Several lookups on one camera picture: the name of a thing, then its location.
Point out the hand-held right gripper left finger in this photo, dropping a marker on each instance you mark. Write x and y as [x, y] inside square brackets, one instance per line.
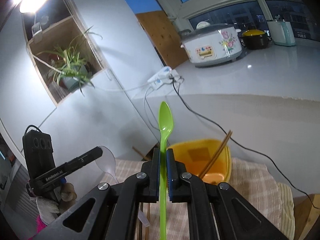
[157, 175]

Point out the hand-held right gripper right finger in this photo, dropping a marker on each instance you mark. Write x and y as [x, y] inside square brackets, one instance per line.
[169, 175]

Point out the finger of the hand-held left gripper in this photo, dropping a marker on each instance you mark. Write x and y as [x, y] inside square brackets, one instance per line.
[87, 156]

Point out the clear plastic spoon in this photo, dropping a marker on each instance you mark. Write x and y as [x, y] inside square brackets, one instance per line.
[144, 220]
[106, 158]

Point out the bundle of red-tipped chopsticks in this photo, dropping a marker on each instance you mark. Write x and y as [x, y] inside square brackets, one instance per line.
[148, 217]

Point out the brown wooden chopstick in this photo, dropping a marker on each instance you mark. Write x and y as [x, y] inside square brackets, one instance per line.
[217, 152]
[220, 153]

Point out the yellow plastic container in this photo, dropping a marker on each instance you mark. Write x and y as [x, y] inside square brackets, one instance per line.
[220, 160]

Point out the green plastic spoon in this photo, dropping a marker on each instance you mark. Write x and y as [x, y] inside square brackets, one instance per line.
[165, 120]

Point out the person's left hand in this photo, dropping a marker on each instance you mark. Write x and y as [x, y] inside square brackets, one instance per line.
[48, 208]

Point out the pink checked cloth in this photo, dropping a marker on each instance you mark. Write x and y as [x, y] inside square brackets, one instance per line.
[250, 180]

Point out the potted spider plant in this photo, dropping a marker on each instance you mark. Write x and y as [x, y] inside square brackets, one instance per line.
[70, 70]

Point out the white power strip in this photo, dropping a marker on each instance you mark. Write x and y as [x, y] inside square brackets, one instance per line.
[160, 77]

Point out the striped beige cushion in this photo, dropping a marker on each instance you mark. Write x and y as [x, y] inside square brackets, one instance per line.
[287, 205]

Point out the floral white rice cooker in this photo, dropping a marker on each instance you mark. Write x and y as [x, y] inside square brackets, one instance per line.
[212, 47]

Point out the wooden cutting board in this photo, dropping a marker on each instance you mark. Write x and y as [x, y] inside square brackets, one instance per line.
[160, 35]

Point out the orange wooden panel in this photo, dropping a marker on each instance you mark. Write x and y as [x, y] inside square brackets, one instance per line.
[306, 217]

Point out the black pot with yellow lid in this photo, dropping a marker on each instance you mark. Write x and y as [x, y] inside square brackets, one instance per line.
[255, 40]

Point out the white framed window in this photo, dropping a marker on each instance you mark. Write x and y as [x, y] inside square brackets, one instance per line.
[212, 5]

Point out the white and teal appliance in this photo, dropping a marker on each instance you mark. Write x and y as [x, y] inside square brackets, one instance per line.
[281, 32]

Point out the wooden wall niche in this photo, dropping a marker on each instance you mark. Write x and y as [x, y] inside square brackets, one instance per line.
[67, 32]

